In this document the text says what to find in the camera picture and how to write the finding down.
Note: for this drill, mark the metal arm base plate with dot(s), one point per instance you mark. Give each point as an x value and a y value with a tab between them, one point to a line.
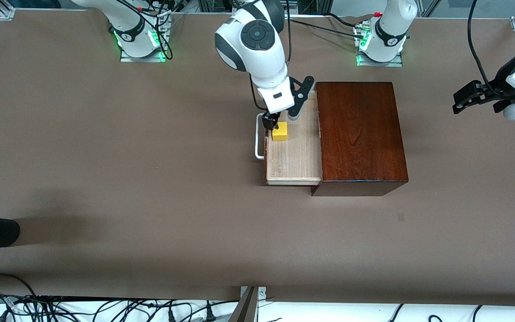
380	64
143	59

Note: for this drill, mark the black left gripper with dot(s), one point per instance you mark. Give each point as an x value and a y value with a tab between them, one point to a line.
499	87

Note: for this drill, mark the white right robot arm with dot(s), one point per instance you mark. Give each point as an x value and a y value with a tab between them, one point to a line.
262	58

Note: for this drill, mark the dark brown wooden cabinet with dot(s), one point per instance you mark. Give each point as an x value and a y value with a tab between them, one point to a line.
360	129

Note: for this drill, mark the light wooden drawer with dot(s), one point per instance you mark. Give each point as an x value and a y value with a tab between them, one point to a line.
295	156

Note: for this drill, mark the aluminium camera post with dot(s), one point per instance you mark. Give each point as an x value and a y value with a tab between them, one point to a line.
246	308

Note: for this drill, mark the aluminium frame with sockets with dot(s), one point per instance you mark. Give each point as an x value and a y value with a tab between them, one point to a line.
311	5

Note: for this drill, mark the brown table cover sheet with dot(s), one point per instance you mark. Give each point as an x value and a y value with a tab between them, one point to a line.
150	201

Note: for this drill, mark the yellow block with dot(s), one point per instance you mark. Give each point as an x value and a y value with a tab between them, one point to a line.
280	134

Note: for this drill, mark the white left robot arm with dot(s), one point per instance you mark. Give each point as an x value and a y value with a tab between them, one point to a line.
389	31

